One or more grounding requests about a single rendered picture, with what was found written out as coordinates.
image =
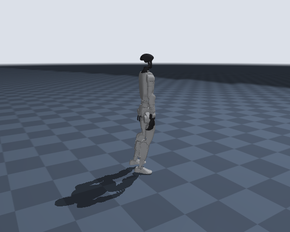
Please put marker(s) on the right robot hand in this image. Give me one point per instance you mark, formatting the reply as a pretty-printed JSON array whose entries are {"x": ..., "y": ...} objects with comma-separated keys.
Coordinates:
[{"x": 151, "y": 123}]

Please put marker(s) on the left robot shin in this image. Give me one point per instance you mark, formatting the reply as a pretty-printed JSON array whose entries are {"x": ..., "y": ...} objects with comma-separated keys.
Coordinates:
[{"x": 137, "y": 150}]

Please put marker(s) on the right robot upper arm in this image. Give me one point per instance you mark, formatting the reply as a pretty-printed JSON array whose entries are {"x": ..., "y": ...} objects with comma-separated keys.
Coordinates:
[{"x": 150, "y": 79}]

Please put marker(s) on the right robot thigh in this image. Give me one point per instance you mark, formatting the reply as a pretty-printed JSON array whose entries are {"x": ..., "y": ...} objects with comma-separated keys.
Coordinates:
[{"x": 148, "y": 133}]

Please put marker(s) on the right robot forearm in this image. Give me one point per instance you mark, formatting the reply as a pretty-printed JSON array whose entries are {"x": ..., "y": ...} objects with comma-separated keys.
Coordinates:
[{"x": 151, "y": 104}]

